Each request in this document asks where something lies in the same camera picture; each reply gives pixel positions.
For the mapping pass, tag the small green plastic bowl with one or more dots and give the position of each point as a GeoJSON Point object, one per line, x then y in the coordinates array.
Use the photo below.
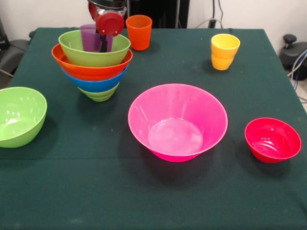
{"type": "Point", "coordinates": [99, 95]}

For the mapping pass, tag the purple plastic cup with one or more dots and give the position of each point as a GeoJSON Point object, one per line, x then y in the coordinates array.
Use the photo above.
{"type": "Point", "coordinates": [90, 40]}

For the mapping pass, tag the orange plastic cup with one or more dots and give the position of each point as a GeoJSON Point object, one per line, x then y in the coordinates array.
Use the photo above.
{"type": "Point", "coordinates": [139, 33]}

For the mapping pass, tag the black power plug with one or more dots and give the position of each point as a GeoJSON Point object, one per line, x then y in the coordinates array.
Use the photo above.
{"type": "Point", "coordinates": [212, 23]}

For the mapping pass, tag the blue plastic bowl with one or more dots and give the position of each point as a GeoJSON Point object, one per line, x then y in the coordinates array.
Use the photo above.
{"type": "Point", "coordinates": [96, 85]}

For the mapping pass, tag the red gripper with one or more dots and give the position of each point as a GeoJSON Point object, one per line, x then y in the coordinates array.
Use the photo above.
{"type": "Point", "coordinates": [110, 24]}

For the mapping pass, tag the yellow plastic cup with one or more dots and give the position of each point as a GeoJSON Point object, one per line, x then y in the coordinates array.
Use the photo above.
{"type": "Point", "coordinates": [225, 45]}
{"type": "Point", "coordinates": [222, 63]}

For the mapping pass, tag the orange plastic bowl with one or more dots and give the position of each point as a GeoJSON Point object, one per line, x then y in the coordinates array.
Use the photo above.
{"type": "Point", "coordinates": [91, 72]}

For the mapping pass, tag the dark green tablecloth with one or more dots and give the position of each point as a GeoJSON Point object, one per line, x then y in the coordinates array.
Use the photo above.
{"type": "Point", "coordinates": [168, 198]}

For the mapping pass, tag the large green plastic bowl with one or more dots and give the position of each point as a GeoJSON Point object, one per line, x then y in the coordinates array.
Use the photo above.
{"type": "Point", "coordinates": [96, 58]}
{"type": "Point", "coordinates": [19, 119]}

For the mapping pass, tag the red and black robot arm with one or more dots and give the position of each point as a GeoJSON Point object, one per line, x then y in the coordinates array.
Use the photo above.
{"type": "Point", "coordinates": [108, 4]}

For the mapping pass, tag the black office chair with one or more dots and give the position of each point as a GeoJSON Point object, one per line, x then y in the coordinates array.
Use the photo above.
{"type": "Point", "coordinates": [14, 52]}

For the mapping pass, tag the black equipment base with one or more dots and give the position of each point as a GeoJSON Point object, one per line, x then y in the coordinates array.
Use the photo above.
{"type": "Point", "coordinates": [291, 54]}

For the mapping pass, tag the small red plastic bowl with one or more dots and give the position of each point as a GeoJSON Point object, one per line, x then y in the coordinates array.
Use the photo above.
{"type": "Point", "coordinates": [272, 141]}

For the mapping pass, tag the pink plastic bowl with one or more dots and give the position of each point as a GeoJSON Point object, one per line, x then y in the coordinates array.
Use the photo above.
{"type": "Point", "coordinates": [177, 124]}

